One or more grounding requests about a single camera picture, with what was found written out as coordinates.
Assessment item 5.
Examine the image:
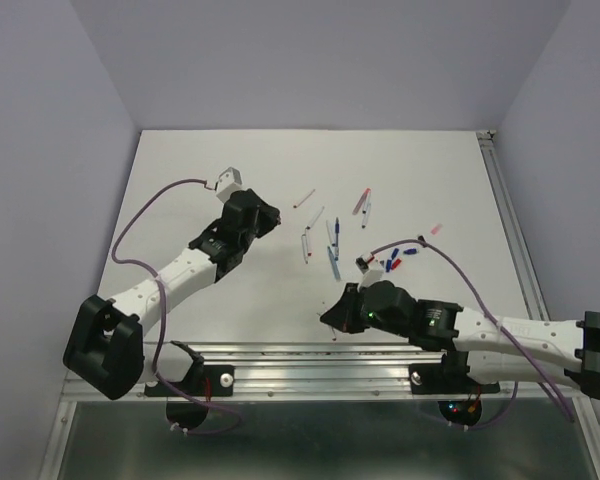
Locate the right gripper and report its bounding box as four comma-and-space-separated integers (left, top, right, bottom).
320, 281, 408, 338

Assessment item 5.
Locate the red capped whiteboard marker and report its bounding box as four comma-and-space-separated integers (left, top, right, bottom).
293, 189, 316, 209

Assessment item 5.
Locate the blue capped whiteboard marker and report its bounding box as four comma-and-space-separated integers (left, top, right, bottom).
361, 204, 371, 229
305, 206, 325, 230

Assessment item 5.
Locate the light blue highlighter pen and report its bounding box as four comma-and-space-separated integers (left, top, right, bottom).
327, 246, 341, 282

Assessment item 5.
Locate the blue ballpoint pen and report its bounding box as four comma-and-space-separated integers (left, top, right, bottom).
333, 217, 340, 261

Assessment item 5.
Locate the pink highlighter pen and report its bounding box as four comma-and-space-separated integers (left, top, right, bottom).
352, 188, 370, 215

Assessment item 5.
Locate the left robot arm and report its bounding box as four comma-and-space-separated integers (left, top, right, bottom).
63, 189, 281, 400

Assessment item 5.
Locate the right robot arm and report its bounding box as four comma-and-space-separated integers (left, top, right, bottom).
320, 280, 600, 400

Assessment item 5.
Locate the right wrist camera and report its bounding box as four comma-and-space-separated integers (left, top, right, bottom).
355, 257, 385, 291

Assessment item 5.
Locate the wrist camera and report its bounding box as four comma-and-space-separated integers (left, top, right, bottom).
215, 167, 243, 203
355, 257, 385, 291

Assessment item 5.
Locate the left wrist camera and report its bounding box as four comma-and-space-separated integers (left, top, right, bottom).
215, 167, 243, 203

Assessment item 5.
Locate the aluminium rail frame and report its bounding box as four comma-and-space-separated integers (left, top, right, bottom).
42, 130, 600, 479

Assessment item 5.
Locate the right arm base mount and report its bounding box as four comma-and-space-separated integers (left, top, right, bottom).
408, 363, 501, 395

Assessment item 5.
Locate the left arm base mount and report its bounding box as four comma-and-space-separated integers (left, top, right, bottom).
139, 341, 235, 400

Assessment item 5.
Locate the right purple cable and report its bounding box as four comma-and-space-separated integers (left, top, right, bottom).
369, 239, 576, 431

